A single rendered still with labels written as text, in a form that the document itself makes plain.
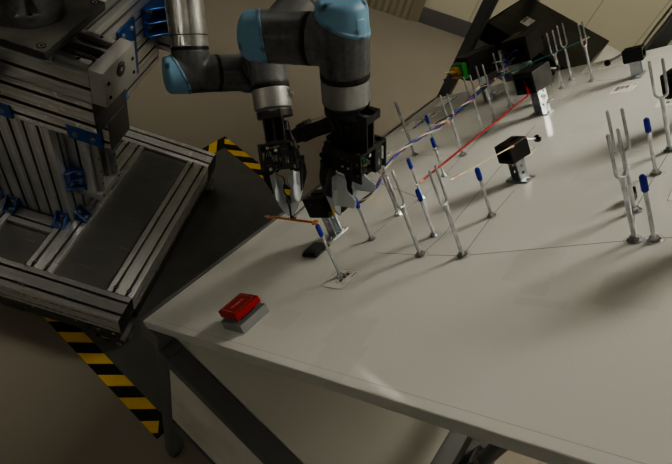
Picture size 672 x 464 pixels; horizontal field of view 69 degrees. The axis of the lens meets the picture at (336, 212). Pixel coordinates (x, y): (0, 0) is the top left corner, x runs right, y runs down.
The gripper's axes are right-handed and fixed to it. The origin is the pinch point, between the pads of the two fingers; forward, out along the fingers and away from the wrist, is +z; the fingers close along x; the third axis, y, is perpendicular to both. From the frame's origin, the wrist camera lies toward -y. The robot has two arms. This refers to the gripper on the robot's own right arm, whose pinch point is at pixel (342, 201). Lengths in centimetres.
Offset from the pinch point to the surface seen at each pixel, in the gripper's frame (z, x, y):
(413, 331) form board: -5.2, -20.7, 27.7
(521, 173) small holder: -5.3, 18.4, 24.8
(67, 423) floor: 92, -50, -79
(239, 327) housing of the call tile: 5.2, -28.5, 2.2
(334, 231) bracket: 7.0, -1.1, -1.5
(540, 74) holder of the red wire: -9, 51, 15
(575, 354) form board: -13, -19, 44
